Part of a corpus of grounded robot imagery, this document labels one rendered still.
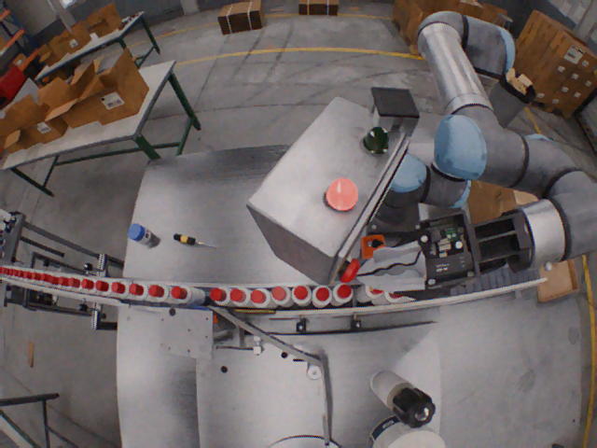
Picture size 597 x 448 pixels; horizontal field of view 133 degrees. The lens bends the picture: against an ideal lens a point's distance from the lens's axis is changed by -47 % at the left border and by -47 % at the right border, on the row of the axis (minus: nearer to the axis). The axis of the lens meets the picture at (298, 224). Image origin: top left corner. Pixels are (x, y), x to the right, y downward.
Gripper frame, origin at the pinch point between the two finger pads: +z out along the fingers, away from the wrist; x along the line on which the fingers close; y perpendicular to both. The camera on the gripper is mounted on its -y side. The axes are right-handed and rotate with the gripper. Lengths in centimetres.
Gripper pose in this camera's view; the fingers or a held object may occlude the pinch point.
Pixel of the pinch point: (367, 275)
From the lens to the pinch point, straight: 34.8
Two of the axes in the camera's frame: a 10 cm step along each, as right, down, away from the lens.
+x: 0.3, 9.3, -3.7
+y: -5.5, -3.0, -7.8
